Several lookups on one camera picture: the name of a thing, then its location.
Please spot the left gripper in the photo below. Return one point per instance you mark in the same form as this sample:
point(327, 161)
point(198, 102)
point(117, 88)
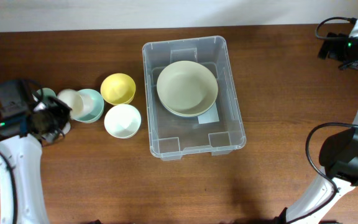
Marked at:
point(64, 111)

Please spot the cream cup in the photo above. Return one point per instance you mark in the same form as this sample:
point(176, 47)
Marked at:
point(74, 101)

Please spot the cream plate front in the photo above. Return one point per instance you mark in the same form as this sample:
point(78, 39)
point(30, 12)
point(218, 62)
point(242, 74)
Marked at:
point(208, 108)

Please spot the beige plate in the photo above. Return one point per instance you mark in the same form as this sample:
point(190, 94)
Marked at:
point(187, 87)

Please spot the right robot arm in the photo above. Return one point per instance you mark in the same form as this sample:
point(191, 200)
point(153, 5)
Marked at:
point(337, 170)

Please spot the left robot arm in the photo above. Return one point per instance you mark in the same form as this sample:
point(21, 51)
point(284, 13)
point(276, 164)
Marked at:
point(21, 193)

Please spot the grey cup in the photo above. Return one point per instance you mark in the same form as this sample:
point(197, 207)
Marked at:
point(66, 128)

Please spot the mint green cup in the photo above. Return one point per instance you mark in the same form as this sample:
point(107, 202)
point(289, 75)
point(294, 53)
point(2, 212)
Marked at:
point(46, 92)

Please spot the mint green bowl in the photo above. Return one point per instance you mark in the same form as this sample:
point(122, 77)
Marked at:
point(97, 109)

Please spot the yellow bowl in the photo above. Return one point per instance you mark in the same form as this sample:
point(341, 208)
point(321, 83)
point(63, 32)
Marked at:
point(118, 88)

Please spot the white bowl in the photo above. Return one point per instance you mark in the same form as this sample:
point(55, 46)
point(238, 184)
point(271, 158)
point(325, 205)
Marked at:
point(122, 121)

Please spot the clear plastic storage bin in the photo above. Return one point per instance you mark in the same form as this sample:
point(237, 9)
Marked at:
point(171, 137)

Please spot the white label in bin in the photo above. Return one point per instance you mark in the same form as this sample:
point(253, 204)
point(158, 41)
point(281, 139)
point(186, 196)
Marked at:
point(210, 116)

